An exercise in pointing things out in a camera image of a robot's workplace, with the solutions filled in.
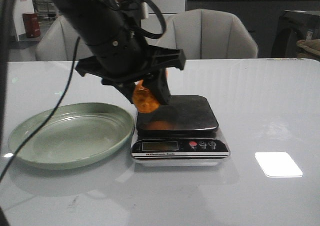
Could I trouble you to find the grey chair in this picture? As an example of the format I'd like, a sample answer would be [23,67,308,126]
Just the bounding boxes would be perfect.
[156,9,259,60]
[35,16,79,61]

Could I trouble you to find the red bin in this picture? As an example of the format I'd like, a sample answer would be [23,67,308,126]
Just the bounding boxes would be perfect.
[22,13,41,38]

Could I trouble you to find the white drawer cabinet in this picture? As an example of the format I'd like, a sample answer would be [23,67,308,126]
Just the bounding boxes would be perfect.
[141,0,186,34]

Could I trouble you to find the right grey chair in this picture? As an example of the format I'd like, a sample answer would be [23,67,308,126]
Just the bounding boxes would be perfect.
[156,9,259,60]

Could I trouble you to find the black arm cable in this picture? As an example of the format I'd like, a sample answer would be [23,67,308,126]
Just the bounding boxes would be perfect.
[0,37,81,184]

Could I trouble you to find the left grey chair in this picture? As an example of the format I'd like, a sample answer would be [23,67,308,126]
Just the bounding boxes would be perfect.
[35,16,79,61]

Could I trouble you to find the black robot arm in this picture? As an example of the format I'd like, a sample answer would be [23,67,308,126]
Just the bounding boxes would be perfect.
[52,0,186,105]

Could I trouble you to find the green plate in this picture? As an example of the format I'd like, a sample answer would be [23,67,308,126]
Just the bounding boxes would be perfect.
[8,102,136,170]

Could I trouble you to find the dark appliance at right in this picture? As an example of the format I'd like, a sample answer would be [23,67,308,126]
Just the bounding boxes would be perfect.
[271,10,320,58]

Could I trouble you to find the digital kitchen scale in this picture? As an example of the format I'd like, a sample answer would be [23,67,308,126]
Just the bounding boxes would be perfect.
[130,95,231,166]

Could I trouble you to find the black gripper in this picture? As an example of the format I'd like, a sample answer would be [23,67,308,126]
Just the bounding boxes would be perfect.
[74,23,186,105]

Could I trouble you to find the beige cushion at right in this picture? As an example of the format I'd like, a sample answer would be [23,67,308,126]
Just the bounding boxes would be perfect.
[296,39,320,61]

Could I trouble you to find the orange corn cob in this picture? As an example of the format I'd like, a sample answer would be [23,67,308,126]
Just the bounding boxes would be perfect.
[132,79,161,113]

